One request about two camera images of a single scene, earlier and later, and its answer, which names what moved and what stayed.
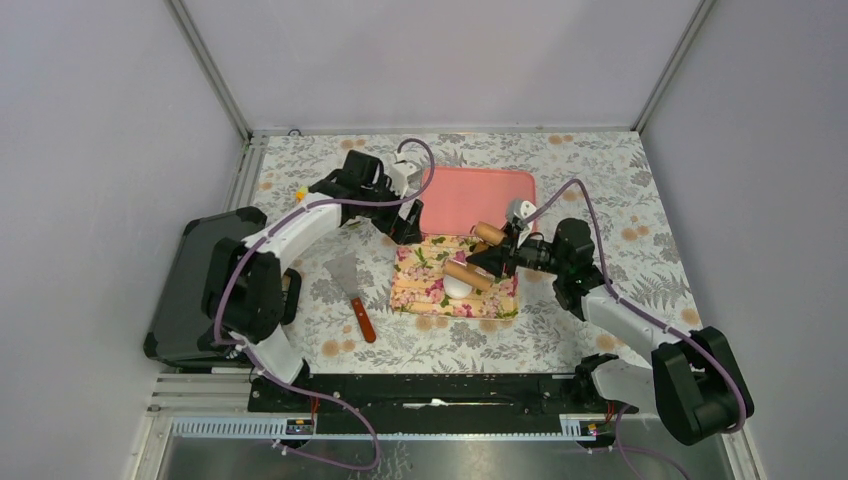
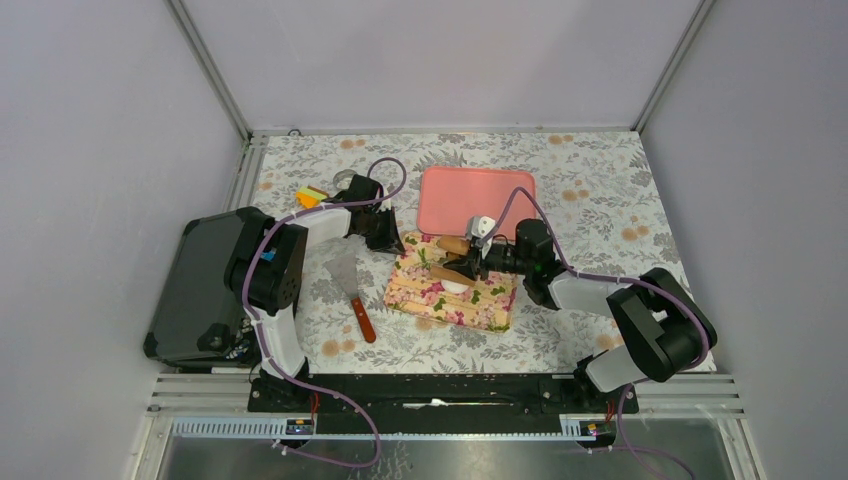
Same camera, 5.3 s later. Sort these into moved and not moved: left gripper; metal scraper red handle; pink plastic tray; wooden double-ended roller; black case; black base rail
Moved: left gripper; wooden double-ended roller
Not moved: pink plastic tray; black base rail; metal scraper red handle; black case
